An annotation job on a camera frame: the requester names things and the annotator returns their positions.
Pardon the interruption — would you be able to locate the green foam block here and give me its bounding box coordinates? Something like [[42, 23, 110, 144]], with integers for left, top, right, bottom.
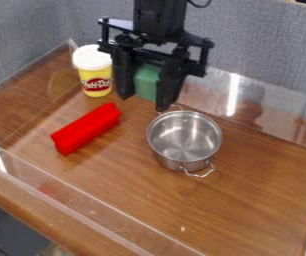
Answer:
[[134, 64, 160, 102]]

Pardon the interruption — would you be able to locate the yellow play-doh can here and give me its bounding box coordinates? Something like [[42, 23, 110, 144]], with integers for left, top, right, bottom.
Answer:
[[72, 44, 112, 98]]

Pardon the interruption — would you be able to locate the stainless steel pot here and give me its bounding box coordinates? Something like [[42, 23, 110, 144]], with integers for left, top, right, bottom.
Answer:
[[147, 106, 223, 178]]

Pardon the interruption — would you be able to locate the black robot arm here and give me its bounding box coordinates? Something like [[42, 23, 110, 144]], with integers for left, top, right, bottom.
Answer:
[[98, 0, 214, 112]]

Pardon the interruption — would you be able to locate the red foam block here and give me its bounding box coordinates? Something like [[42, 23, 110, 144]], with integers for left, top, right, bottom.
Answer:
[[51, 102, 122, 155]]

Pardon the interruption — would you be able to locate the clear acrylic barrier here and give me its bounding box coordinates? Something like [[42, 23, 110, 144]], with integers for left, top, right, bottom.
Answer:
[[0, 42, 306, 256]]

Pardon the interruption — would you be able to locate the black cable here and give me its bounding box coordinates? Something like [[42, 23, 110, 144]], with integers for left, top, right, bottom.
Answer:
[[186, 0, 214, 9]]

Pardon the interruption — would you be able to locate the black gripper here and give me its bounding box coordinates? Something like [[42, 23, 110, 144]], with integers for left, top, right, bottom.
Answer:
[[99, 18, 214, 112]]

